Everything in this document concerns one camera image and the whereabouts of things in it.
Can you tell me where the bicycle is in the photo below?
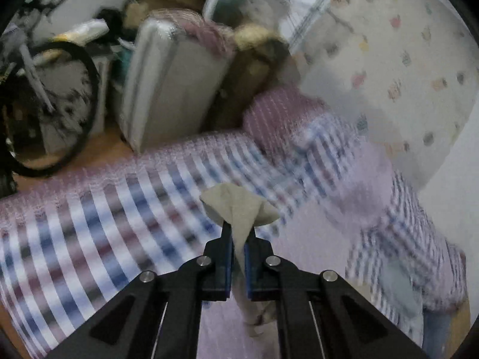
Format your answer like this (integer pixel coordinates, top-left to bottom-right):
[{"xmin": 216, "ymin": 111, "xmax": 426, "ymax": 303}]
[{"xmin": 0, "ymin": 0, "xmax": 101, "ymax": 180}]

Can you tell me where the wooden bed frame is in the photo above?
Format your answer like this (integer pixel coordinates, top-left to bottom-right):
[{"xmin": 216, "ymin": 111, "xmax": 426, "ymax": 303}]
[{"xmin": 447, "ymin": 299, "xmax": 472, "ymax": 359}]

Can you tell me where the white plastic bag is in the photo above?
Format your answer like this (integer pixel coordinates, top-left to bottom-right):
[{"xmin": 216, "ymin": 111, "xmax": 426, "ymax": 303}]
[{"xmin": 52, "ymin": 20, "xmax": 110, "ymax": 43}]

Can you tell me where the khaki shirt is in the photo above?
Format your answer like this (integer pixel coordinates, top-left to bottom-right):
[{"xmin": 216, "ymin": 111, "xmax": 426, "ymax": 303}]
[{"xmin": 200, "ymin": 182, "xmax": 281, "ymax": 339}]

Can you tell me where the brown bag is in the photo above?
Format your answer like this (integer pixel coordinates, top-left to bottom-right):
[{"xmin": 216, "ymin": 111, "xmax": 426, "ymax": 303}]
[{"xmin": 211, "ymin": 24, "xmax": 290, "ymax": 132}]

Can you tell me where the checkered quilt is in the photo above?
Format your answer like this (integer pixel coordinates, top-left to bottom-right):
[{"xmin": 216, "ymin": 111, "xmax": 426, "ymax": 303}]
[{"xmin": 242, "ymin": 85, "xmax": 468, "ymax": 313}]

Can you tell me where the pineapple print wall cloth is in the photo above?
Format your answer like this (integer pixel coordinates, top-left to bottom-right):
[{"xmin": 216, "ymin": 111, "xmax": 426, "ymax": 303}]
[{"xmin": 299, "ymin": 0, "xmax": 479, "ymax": 191}]

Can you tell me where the black clothes rack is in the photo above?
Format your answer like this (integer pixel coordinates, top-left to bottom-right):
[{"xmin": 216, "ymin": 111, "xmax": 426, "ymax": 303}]
[{"xmin": 269, "ymin": 0, "xmax": 354, "ymax": 51}]

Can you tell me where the silver suitcase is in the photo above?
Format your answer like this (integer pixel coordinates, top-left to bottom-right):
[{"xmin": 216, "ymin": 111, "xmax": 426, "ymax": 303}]
[{"xmin": 119, "ymin": 17, "xmax": 234, "ymax": 155}]

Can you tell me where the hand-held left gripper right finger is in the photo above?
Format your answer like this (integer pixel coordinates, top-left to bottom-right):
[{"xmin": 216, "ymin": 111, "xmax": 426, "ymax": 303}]
[{"xmin": 243, "ymin": 227, "xmax": 427, "ymax": 359}]

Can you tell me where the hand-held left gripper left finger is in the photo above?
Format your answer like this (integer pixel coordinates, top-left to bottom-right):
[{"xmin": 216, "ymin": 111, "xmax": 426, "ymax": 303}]
[{"xmin": 48, "ymin": 220, "xmax": 235, "ymax": 359}]

